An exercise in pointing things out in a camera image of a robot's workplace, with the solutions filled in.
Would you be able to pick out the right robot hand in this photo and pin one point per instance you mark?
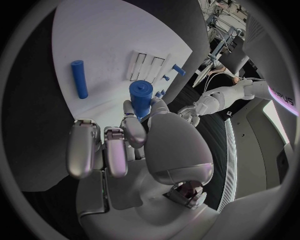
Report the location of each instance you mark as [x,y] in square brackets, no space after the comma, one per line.
[178,146]

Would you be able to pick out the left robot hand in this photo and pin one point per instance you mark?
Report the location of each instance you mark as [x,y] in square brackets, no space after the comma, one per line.
[191,114]

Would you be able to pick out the thick blue cylinder with knob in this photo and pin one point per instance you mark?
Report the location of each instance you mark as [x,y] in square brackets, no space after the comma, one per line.
[140,97]

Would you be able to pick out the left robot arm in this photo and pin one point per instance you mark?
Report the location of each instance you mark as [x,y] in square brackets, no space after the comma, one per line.
[229,95]

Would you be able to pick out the white task board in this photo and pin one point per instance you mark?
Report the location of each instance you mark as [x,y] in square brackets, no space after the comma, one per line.
[105,41]

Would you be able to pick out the short blue peg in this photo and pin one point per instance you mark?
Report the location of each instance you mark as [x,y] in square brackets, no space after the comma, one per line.
[166,77]

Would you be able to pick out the person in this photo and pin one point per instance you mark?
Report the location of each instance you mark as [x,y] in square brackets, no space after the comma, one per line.
[216,71]

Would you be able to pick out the dark monitor screen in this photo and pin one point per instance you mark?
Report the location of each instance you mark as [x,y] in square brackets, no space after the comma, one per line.
[235,56]

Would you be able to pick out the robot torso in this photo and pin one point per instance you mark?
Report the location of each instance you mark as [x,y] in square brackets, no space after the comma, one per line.
[255,150]

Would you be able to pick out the long blue cylinder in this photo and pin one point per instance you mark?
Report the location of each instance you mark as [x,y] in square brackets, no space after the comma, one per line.
[79,80]

